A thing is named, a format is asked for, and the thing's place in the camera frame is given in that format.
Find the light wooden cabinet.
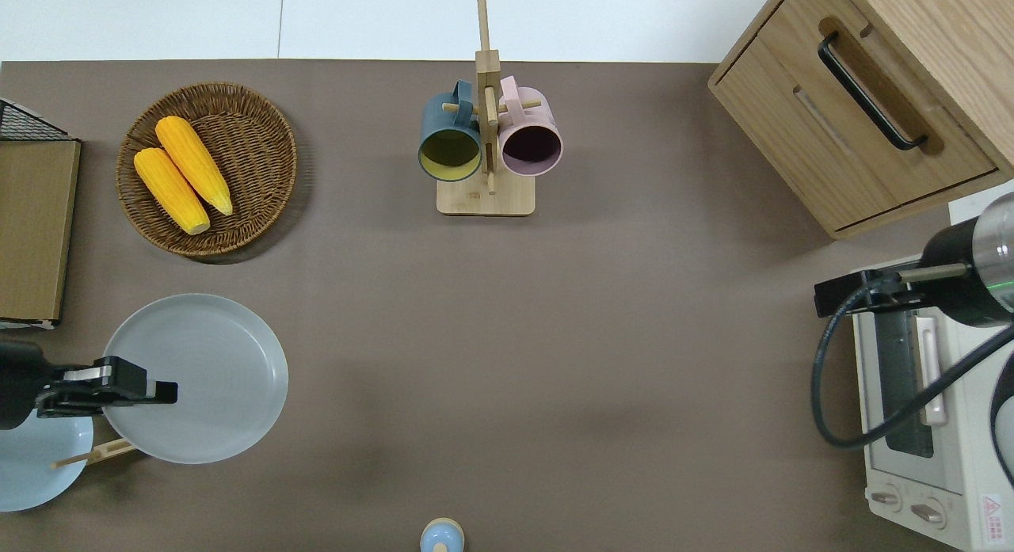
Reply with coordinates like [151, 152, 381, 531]
[707, 0, 1014, 241]

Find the black cable with metal connector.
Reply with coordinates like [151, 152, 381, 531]
[810, 275, 1014, 450]

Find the brown table mat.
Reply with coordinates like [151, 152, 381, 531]
[0, 59, 963, 552]

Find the gray plate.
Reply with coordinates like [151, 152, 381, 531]
[101, 293, 290, 466]

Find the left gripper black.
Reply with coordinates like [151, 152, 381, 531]
[0, 338, 179, 431]

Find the black wire basket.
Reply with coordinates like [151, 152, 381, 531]
[0, 98, 71, 142]

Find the black cabinet handle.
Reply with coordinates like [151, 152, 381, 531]
[818, 31, 929, 152]

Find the white oven door handle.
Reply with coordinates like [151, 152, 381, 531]
[915, 316, 949, 426]

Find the yellow corn cob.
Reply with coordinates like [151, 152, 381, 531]
[155, 116, 234, 217]
[133, 147, 212, 236]

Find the wooden stick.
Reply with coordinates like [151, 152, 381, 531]
[50, 436, 147, 470]

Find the pink mug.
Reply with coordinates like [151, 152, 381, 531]
[497, 75, 564, 177]

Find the brown wooden board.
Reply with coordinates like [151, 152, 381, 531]
[0, 139, 82, 329]

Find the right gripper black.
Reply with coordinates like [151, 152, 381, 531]
[815, 218, 1001, 328]

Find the small blue round object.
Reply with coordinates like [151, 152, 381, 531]
[420, 518, 465, 552]

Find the white toaster oven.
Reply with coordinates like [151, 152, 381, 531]
[852, 255, 1014, 552]

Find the red triangle warning sticker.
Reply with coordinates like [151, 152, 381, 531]
[980, 494, 1007, 542]

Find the brown wicker basket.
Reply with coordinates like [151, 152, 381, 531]
[116, 82, 299, 257]

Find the light blue plate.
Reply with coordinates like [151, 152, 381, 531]
[0, 409, 94, 512]

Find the wooden mug tree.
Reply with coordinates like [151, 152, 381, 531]
[436, 0, 543, 217]

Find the dark blue mug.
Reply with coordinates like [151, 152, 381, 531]
[418, 80, 484, 182]

